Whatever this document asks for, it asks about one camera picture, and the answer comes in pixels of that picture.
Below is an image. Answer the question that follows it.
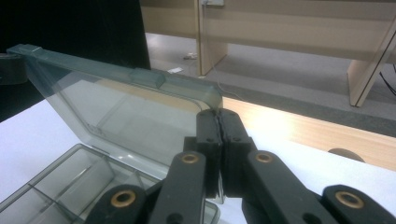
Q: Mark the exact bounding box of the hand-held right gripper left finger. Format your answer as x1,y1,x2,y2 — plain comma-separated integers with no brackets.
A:
182,109,224,200

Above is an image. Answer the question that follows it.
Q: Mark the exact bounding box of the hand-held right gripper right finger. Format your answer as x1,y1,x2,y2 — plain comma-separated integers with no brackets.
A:
219,107,258,199

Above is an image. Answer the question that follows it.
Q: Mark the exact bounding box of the grey transparent compartment box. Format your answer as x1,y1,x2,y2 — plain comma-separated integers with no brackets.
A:
0,43,224,224

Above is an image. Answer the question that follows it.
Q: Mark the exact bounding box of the light wooden table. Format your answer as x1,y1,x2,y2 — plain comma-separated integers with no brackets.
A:
222,96,396,172

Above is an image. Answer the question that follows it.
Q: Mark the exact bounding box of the black curtain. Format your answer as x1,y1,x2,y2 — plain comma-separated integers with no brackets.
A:
0,0,152,123

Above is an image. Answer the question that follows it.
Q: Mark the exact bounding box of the long wooden desk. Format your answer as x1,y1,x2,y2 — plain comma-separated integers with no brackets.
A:
139,0,396,108

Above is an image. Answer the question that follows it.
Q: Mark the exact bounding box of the white floor cable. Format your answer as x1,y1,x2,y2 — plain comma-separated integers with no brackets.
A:
201,3,247,102

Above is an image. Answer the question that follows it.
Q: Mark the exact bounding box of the bundle of black cables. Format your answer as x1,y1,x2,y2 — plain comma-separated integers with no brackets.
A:
378,63,396,89

